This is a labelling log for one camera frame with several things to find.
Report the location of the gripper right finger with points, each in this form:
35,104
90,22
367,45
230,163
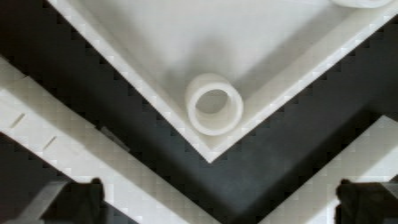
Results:
369,202

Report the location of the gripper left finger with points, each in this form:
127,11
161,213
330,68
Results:
67,204

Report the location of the white square tabletop part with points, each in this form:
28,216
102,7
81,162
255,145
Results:
222,56

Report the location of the white U-shaped fence frame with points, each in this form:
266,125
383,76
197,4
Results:
58,135

